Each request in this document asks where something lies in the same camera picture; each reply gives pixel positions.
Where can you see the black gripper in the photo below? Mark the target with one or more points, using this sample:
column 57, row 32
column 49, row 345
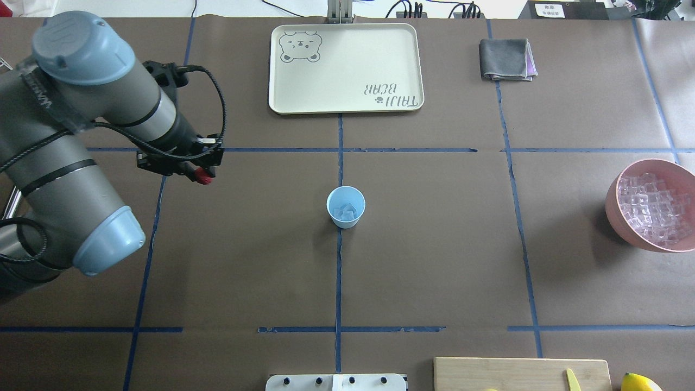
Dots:
column 186, row 138

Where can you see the red strawberry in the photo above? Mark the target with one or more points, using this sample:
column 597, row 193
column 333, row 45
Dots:
column 202, row 177

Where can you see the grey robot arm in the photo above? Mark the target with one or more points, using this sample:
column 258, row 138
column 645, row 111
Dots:
column 81, row 75

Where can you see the light blue plastic cup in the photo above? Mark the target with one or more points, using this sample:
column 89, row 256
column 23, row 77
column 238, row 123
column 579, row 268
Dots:
column 341, row 196

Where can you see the pile of clear ice cubes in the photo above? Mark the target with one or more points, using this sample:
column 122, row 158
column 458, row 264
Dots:
column 655, row 211

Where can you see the cream bear serving tray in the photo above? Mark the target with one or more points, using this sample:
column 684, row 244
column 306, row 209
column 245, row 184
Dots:
column 344, row 68

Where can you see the steel muddler with black tip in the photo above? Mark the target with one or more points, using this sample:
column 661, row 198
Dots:
column 13, row 203

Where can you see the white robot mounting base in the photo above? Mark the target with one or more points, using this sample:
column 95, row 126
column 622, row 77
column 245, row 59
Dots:
column 368, row 381

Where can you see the wooden cutting board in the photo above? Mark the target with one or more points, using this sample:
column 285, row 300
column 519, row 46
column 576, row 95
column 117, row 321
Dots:
column 452, row 373

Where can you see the folded grey cloth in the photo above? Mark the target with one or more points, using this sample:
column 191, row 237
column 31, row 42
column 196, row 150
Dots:
column 507, row 60

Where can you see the yellow plastic knife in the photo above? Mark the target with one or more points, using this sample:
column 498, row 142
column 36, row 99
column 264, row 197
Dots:
column 572, row 381

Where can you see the pink plastic bowl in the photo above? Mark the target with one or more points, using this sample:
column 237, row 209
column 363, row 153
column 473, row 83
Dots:
column 675, row 176

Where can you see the yellow lemon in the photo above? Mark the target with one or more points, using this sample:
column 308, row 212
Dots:
column 636, row 382

